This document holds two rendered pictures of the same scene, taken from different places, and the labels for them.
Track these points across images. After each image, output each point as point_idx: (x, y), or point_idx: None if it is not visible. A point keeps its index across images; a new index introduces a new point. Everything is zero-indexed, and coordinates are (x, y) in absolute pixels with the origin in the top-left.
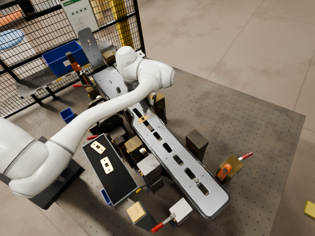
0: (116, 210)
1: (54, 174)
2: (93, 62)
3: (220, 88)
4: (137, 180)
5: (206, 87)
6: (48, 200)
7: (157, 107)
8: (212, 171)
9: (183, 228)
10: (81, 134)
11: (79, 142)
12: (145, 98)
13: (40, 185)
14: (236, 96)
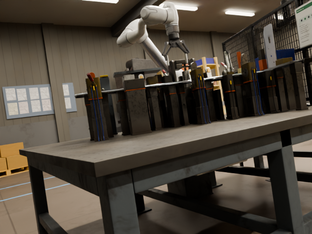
0: None
1: (120, 39)
2: (269, 63)
3: (257, 124)
4: None
5: (265, 120)
6: None
7: (191, 81)
8: (117, 138)
9: None
10: (132, 34)
11: (130, 36)
12: (225, 92)
13: (117, 39)
14: (225, 130)
